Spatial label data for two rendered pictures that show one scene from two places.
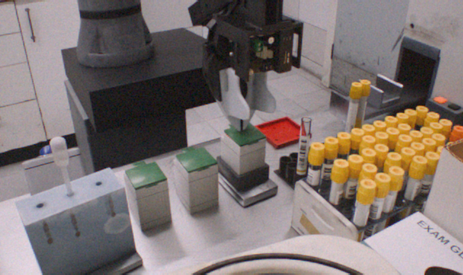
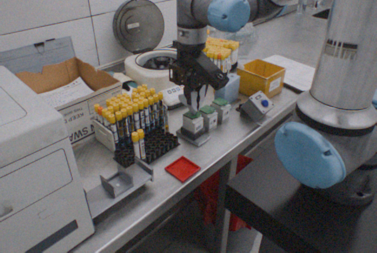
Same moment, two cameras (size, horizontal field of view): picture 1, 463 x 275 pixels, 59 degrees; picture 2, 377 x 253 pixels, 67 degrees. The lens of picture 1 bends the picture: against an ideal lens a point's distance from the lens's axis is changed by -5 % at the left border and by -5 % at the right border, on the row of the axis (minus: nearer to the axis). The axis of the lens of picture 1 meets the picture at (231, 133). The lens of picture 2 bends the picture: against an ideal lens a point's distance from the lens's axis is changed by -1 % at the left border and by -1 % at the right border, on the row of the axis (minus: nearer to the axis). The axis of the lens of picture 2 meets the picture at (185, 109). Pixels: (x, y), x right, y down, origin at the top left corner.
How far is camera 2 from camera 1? 1.17 m
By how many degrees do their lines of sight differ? 115
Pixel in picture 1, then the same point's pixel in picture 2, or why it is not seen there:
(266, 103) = (182, 99)
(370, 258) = (146, 73)
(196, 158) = (207, 109)
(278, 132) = (185, 168)
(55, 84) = not seen: outside the picture
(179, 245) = not seen: hidden behind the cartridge
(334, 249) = (154, 73)
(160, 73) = (269, 150)
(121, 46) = not seen: hidden behind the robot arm
